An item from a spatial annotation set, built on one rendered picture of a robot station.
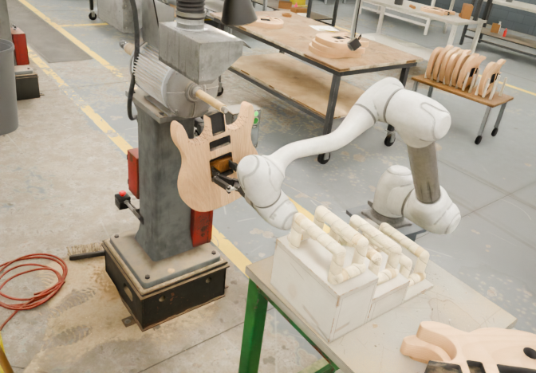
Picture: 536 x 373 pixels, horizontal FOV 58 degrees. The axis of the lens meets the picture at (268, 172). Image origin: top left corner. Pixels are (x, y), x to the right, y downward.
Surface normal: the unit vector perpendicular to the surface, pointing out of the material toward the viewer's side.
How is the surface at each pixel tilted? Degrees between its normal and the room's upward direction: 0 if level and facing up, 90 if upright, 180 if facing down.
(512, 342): 0
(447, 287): 0
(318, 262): 0
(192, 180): 89
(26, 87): 90
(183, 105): 96
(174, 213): 90
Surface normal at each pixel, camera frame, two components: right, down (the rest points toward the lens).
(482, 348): 0.11, -0.87
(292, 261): -0.81, 0.20
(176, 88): 0.50, 0.43
